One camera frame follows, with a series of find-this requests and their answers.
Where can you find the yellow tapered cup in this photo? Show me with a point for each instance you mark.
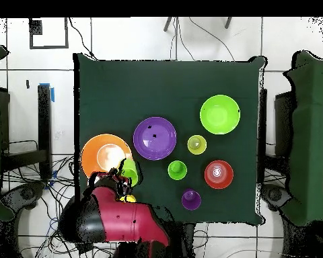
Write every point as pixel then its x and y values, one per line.
pixel 197 145

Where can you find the black stand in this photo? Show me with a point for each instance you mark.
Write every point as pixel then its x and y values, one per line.
pixel 44 121

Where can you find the green stepped cup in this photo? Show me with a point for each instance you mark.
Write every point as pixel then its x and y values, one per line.
pixel 177 170

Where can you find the purple bowl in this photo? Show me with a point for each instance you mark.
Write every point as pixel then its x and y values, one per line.
pixel 154 145

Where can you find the dark green tablecloth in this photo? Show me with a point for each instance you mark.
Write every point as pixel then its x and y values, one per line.
pixel 123 94

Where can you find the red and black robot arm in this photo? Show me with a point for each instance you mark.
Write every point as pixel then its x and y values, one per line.
pixel 118 217

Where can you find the dark office chair base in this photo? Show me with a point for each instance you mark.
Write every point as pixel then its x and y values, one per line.
pixel 27 193

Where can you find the green bowl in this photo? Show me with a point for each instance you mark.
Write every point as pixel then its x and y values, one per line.
pixel 220 114

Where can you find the grey tripod leg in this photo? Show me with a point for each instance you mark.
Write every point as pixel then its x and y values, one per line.
pixel 167 24
pixel 228 22

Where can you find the blue tape strip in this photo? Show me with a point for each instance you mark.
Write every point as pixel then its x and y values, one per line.
pixel 52 95

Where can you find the large yellow-orange bowl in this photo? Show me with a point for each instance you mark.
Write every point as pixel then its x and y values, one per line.
pixel 88 158

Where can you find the orange-red bowl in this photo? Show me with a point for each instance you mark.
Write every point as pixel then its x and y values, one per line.
pixel 226 174

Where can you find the black box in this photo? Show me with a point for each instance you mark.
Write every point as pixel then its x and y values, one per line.
pixel 284 121

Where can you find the grey office chair base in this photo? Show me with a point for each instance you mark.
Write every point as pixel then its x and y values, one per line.
pixel 274 194

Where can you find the purple cup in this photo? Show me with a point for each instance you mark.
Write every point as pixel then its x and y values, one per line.
pixel 191 199

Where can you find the yellow-orange stepped cup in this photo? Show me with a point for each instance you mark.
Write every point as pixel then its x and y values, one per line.
pixel 128 199

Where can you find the light green tapered cup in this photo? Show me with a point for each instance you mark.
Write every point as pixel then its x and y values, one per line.
pixel 130 169

